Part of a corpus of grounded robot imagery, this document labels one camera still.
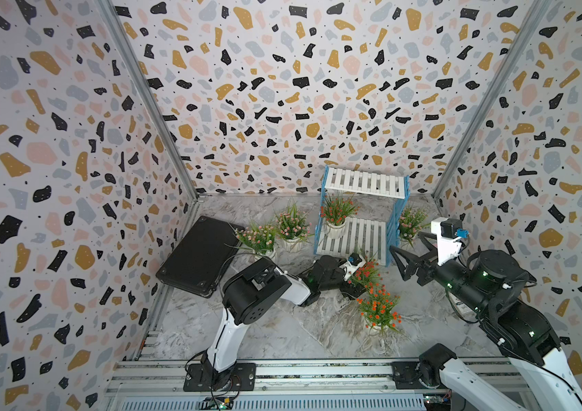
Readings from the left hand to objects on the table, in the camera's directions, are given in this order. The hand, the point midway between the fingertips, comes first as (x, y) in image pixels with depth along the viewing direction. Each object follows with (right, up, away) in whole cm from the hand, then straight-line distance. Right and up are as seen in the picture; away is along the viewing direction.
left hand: (368, 276), depth 87 cm
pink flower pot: (-37, +13, -2) cm, 39 cm away
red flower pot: (-11, +23, +6) cm, 26 cm away
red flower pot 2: (-3, +3, -9) cm, 10 cm away
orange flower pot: (-1, -6, -15) cm, 17 cm away
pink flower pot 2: (-27, +17, +6) cm, 32 cm away
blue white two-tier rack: (+6, +11, +16) cm, 20 cm away
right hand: (+2, +14, -28) cm, 32 cm away
